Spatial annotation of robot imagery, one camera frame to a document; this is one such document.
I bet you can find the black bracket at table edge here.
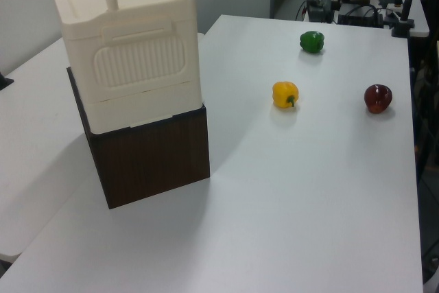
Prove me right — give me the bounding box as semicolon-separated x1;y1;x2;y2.
0;72;15;92

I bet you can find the flat black device box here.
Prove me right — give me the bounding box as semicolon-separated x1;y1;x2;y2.
337;3;384;28

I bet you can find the green bell pepper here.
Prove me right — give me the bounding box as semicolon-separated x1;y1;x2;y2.
299;30;325;55

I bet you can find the black electronic box with cables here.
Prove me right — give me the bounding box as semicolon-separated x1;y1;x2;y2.
306;0;335;24

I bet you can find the yellow bell pepper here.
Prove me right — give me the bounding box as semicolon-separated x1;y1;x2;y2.
272;81;300;110

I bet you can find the dark wood grain box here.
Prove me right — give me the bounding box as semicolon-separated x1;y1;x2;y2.
66;66;211;210

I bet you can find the dark red apple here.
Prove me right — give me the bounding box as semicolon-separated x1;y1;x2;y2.
364;84;394;115

